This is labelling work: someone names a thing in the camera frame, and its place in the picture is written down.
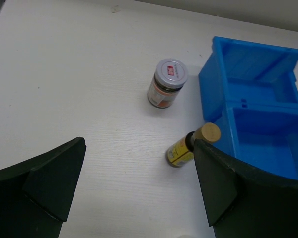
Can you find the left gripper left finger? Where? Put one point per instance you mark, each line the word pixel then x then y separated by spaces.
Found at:
pixel 36 194

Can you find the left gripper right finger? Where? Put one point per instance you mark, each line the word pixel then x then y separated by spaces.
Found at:
pixel 243 201

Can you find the left yellow-label small bottle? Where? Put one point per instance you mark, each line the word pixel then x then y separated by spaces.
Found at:
pixel 181 152

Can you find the blue three-compartment plastic bin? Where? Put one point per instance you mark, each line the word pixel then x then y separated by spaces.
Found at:
pixel 248 90

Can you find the left dark sauce jar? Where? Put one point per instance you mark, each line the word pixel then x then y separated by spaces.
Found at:
pixel 169 78

